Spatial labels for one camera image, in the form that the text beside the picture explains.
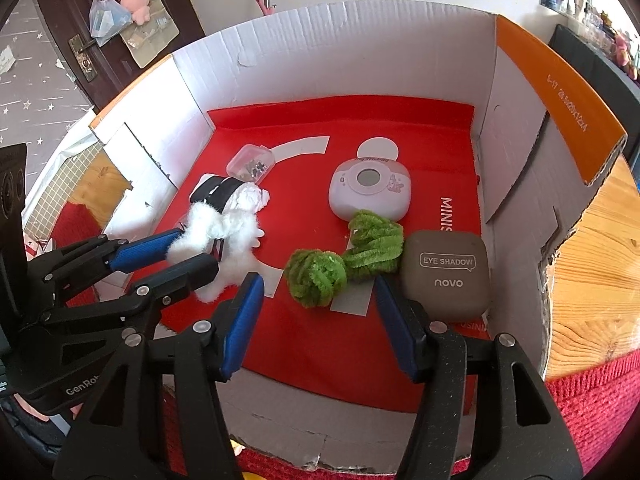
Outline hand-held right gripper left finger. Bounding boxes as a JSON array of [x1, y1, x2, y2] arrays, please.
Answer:
[[52, 271, 266, 480]]

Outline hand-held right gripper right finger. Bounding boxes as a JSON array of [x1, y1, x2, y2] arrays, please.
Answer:
[[374, 274, 584, 480]]

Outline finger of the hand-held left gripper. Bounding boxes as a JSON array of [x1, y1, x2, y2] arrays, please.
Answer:
[[42, 253, 221, 342], [27, 229, 186, 311]]

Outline black band with white fluff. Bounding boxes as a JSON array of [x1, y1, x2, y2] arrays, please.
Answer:
[[167, 172, 273, 305]]

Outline green chenille ball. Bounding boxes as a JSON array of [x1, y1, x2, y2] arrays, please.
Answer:
[[284, 249, 349, 310], [344, 210, 405, 282]]

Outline small clear plastic box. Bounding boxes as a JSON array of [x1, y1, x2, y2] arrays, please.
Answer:
[[226, 144, 276, 184]]

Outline lavender compact device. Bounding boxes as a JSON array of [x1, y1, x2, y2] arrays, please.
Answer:
[[327, 156, 414, 224]]

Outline white cardboard box orange flaps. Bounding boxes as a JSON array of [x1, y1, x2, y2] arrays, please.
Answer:
[[89, 0, 629, 476]]

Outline red bag with white print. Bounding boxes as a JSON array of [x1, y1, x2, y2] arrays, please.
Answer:
[[160, 102, 489, 417]]

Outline white grid mat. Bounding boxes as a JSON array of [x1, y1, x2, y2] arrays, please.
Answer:
[[22, 110, 136, 242]]

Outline beige hanging organiser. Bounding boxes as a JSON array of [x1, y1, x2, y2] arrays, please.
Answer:
[[121, 4, 180, 69]]

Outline red knitted cloth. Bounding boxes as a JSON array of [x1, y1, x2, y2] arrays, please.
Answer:
[[47, 202, 640, 480]]

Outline clear plastic bag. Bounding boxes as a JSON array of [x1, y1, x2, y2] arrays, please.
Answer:
[[89, 0, 134, 47]]

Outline pink plush toy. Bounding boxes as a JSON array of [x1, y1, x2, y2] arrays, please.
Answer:
[[117, 0, 152, 26]]

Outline dark brown door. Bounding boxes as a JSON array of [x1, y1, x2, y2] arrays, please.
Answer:
[[30, 0, 207, 112]]

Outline dark covered side table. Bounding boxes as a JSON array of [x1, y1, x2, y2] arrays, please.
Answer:
[[547, 22, 640, 122]]

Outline row of cosmetic bottles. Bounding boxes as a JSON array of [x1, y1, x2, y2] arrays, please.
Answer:
[[590, 7, 640, 82]]

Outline brass door handle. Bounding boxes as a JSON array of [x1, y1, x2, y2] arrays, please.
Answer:
[[68, 35, 99, 82]]

